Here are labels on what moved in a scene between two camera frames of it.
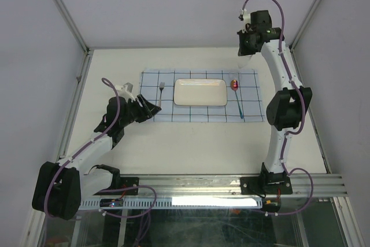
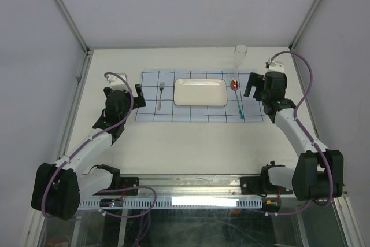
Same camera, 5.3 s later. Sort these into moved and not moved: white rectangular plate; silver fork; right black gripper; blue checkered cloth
Moved: right black gripper
Not moved: silver fork; white rectangular plate; blue checkered cloth
